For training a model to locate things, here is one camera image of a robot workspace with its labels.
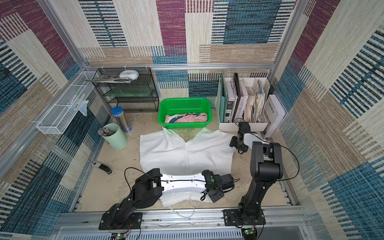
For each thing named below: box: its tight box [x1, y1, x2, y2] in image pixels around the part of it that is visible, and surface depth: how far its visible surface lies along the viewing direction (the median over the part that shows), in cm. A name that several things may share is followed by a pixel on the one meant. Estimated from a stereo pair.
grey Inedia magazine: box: [264, 94, 286, 138], surface depth 98 cm
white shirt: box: [139, 127, 236, 207], surface depth 98 cm
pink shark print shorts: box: [164, 112, 208, 123], surface depth 107 cm
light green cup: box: [102, 123, 128, 151], surface depth 96 cm
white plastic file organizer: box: [216, 77, 270, 132], surface depth 101 cm
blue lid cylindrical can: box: [111, 106, 133, 133], surface depth 98 cm
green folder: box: [219, 73, 229, 123], surface depth 93 cm
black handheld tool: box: [90, 161, 114, 176], surface depth 89 cm
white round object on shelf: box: [119, 69, 139, 81], surface depth 91 cm
